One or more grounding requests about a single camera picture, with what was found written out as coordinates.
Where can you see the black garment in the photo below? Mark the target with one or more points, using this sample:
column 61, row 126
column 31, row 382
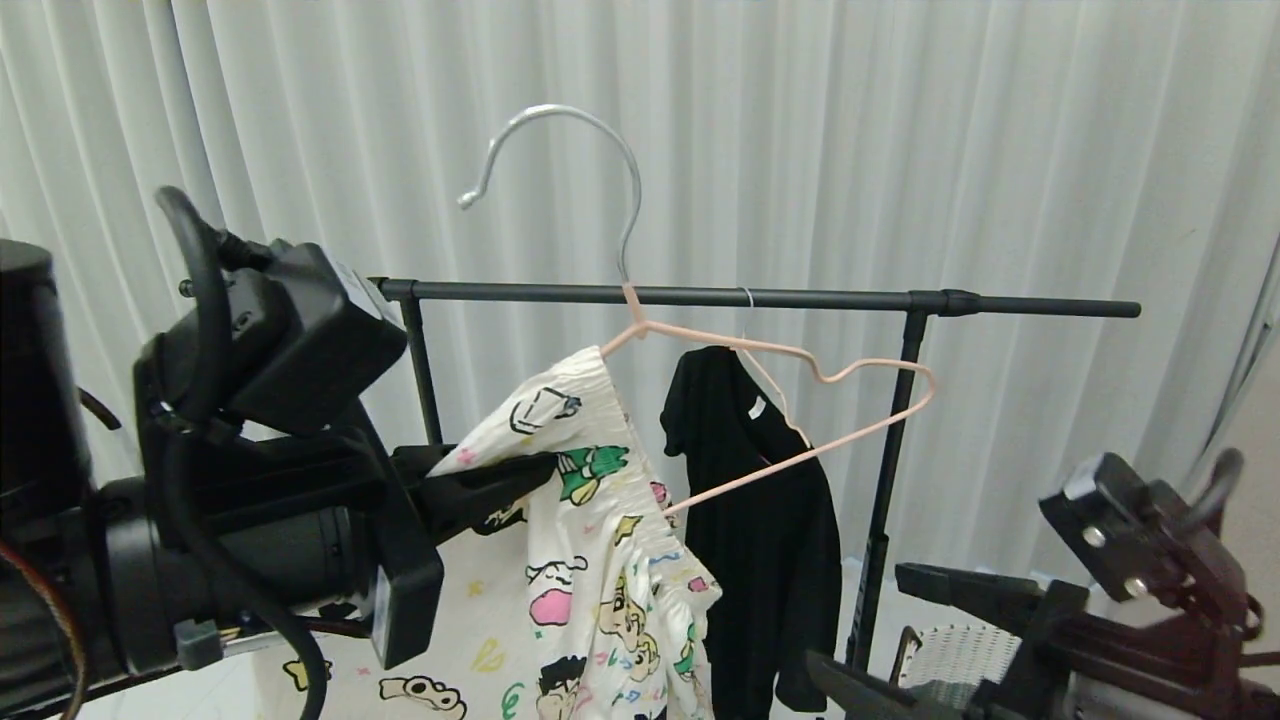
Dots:
column 770, row 540

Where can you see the pink clothes hanger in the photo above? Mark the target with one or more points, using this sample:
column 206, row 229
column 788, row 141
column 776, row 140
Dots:
column 700, row 335
column 775, row 395

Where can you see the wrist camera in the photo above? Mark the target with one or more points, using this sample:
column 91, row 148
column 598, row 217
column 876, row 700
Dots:
column 1130, row 530
column 310, row 330

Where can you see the cream printed garment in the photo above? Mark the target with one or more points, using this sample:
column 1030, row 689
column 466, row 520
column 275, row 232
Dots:
column 600, row 560

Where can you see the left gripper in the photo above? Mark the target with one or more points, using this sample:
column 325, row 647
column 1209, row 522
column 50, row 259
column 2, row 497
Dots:
column 280, row 560

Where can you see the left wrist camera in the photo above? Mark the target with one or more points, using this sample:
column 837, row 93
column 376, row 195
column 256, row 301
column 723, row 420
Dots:
column 310, row 330

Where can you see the black clothes rack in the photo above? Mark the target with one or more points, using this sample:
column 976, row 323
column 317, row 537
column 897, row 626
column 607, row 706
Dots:
column 850, row 299

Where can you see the white laundry basket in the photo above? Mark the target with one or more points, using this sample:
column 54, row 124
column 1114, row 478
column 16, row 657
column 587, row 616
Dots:
column 955, row 655

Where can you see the white curtain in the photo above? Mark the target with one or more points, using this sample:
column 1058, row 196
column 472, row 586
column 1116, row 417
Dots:
column 900, row 130

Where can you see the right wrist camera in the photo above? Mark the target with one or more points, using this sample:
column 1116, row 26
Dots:
column 1130, row 530

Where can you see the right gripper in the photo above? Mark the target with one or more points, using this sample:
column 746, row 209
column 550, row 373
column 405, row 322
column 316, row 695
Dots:
column 1060, row 660

